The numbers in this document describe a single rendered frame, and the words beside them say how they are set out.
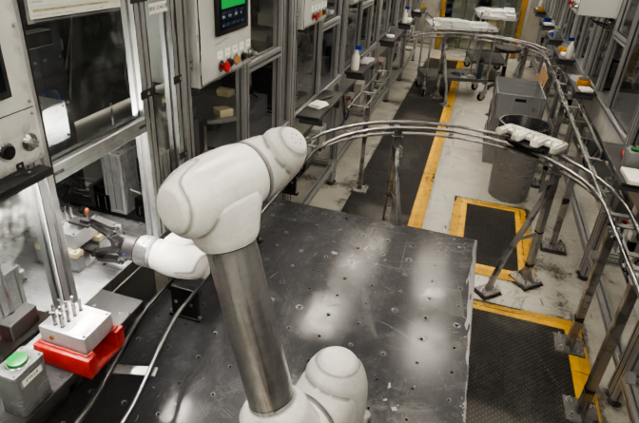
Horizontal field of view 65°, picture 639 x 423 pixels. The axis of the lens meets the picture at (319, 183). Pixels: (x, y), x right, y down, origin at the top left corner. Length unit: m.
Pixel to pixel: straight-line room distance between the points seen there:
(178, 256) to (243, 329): 0.49
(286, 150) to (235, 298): 0.30
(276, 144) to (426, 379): 0.94
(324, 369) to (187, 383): 0.50
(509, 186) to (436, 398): 2.77
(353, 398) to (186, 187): 0.66
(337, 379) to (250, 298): 0.35
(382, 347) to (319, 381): 0.50
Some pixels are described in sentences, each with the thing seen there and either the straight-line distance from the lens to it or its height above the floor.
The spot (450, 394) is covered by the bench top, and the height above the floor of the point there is 0.68.
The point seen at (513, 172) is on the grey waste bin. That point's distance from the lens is 4.13.
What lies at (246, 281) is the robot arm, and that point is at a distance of 0.99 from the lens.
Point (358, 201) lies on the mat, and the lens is 3.87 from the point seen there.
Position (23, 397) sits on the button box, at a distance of 1.30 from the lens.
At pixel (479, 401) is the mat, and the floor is 0.01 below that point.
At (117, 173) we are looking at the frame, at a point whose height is 1.09.
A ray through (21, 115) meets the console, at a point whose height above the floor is 1.48.
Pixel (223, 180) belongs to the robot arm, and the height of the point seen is 1.47.
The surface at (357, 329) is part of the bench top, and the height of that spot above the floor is 0.68.
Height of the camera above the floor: 1.88
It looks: 27 degrees down
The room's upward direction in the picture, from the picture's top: 4 degrees clockwise
